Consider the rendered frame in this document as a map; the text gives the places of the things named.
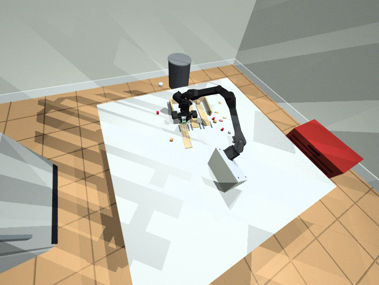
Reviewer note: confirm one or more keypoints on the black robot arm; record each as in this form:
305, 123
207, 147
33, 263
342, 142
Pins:
183, 99

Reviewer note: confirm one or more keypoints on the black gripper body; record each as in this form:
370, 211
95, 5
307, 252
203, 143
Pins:
183, 112

